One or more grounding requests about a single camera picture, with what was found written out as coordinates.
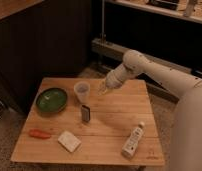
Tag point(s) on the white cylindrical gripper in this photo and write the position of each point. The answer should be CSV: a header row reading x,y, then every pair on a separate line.
x,y
115,79

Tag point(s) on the dark eraser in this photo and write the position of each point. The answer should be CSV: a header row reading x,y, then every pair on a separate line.
x,y
85,111

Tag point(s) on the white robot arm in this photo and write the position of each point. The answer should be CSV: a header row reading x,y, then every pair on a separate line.
x,y
186,139

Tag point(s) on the translucent plastic cup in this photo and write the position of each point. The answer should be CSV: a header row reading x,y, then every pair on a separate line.
x,y
82,91

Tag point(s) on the wooden table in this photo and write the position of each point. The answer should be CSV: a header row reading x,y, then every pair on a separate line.
x,y
113,116

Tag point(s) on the green bowl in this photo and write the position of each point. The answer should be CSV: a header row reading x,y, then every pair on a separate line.
x,y
51,100

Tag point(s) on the white sponge block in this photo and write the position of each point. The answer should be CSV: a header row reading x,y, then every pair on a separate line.
x,y
69,141

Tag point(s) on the white bottle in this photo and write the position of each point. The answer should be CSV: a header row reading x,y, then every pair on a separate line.
x,y
129,148

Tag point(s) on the orange carrot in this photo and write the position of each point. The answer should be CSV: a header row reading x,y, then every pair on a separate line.
x,y
39,134

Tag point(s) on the vertical metal pole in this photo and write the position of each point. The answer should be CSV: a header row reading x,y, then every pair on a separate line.
x,y
103,22

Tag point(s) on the grey metal rail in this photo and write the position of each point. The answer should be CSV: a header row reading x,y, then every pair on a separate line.
x,y
116,52

